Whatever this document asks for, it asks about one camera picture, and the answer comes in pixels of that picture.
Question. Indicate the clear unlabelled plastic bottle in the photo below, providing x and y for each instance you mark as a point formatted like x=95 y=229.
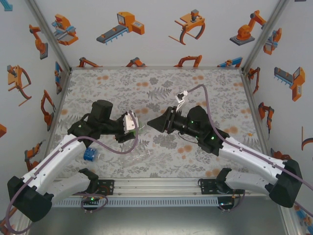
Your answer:
x=139 y=159

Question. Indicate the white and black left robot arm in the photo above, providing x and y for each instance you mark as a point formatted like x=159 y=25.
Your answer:
x=66 y=187

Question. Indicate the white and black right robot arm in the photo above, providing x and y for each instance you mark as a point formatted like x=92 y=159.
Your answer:
x=249 y=181

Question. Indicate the floral patterned table cover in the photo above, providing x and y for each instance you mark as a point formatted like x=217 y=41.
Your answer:
x=171 y=80

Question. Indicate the small circuit board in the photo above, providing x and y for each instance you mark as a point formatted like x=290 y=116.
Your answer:
x=226 y=203
x=91 y=198

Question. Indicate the aluminium frame rail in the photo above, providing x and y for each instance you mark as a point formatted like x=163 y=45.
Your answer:
x=159 y=67
x=251 y=98
x=62 y=98

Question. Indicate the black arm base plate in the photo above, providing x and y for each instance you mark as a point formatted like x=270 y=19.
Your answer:
x=108 y=187
x=206 y=186

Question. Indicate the slotted aluminium base rail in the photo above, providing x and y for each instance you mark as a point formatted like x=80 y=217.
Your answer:
x=159 y=187

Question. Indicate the aluminium frame post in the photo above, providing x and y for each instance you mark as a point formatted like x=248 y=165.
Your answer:
x=291 y=222
x=264 y=36
x=49 y=36
x=24 y=224

